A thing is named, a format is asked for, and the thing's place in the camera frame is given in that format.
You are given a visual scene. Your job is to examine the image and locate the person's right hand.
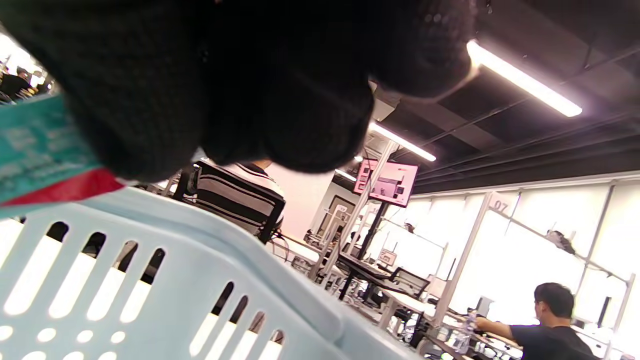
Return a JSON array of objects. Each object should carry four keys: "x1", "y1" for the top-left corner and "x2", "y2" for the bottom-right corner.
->
[{"x1": 0, "y1": 0, "x2": 478, "y2": 183}]

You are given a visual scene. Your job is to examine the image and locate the blue instant coffee powder package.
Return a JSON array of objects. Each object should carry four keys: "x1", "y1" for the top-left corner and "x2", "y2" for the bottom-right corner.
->
[{"x1": 0, "y1": 92, "x2": 126, "y2": 219}]

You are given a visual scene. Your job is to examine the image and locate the light blue plastic basket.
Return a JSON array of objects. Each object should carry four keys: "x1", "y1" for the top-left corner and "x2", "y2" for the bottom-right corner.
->
[{"x1": 0, "y1": 187, "x2": 426, "y2": 360}]

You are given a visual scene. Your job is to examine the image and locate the monitor on stand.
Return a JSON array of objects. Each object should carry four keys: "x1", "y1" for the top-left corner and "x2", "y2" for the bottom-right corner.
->
[{"x1": 340, "y1": 159, "x2": 420, "y2": 301}]

